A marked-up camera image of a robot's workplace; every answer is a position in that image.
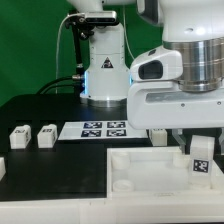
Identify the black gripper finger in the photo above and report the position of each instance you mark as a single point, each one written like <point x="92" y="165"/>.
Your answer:
<point x="221" y="140"/>

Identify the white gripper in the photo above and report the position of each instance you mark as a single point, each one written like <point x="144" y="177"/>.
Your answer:
<point x="155" y="100"/>

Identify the white square tabletop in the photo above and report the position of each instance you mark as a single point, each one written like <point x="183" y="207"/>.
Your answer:
<point x="155" y="171"/>

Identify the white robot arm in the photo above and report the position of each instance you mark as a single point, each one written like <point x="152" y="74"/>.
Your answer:
<point x="180" y="84"/>

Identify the white sheet with AprilTags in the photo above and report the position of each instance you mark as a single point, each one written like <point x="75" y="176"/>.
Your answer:
<point x="119" y="129"/>

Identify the white block at left edge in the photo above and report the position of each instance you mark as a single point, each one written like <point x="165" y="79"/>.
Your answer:
<point x="2" y="168"/>

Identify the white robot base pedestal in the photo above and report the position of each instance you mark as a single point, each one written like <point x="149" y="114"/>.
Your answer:
<point x="107" y="79"/>

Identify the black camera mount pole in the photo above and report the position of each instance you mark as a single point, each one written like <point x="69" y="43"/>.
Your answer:
<point x="78" y="56"/>

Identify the grey camera on mount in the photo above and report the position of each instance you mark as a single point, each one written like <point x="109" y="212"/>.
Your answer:
<point x="93" y="19"/>

